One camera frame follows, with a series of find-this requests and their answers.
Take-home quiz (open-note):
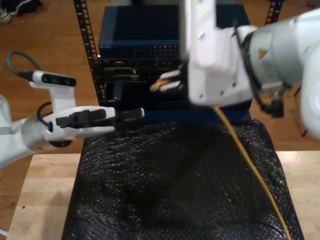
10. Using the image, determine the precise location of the blue Netgear network switch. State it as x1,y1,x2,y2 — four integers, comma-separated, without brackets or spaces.
97,5,252,60

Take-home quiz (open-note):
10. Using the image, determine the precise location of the dark navy sneaker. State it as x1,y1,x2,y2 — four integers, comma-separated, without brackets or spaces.
4,0,43,16

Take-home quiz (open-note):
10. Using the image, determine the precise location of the yellow network cable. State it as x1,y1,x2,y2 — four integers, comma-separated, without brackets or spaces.
149,79,292,240

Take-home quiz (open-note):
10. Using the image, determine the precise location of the white sneaker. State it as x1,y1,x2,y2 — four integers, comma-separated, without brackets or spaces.
0,7,12,25

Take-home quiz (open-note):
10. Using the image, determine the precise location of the black perforated rack post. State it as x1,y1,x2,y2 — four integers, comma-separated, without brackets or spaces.
73,0,108,111
264,0,285,26

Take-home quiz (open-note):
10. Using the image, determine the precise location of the black bubble wrap mat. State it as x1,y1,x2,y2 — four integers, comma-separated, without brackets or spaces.
61,119,305,240

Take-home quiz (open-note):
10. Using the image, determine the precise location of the black Dell rack server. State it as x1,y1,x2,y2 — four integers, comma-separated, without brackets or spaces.
98,57,186,82

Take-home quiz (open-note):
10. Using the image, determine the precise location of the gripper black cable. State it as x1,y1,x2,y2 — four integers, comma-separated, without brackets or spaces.
36,101,54,133
232,18,285,119

